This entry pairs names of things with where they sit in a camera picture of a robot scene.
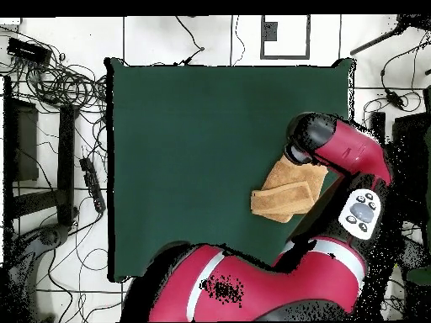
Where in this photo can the black metal frame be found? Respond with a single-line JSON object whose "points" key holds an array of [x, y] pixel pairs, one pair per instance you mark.
{"points": [[410, 141], [65, 161]]}

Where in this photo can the dark tripod base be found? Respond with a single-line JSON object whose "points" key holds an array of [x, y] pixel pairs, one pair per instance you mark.
{"points": [[48, 237]]}

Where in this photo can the black power adapter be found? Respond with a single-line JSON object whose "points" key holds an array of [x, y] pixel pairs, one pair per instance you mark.
{"points": [[394, 98]]}

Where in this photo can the tan terry towel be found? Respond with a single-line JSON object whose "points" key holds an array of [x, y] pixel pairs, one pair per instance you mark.
{"points": [[289, 191]]}

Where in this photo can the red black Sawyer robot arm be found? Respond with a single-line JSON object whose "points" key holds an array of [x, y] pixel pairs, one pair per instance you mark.
{"points": [[286, 282]]}

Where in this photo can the black tripod pole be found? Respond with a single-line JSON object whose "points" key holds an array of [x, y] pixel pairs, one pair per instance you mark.
{"points": [[377, 41]]}

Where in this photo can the dark green table cloth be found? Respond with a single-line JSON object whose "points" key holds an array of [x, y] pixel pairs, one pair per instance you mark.
{"points": [[168, 134]]}

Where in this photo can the black power strip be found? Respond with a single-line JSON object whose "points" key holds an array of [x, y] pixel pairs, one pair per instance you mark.
{"points": [[92, 183]]}

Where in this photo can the black network switch box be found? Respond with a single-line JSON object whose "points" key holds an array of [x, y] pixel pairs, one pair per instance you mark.
{"points": [[28, 51]]}

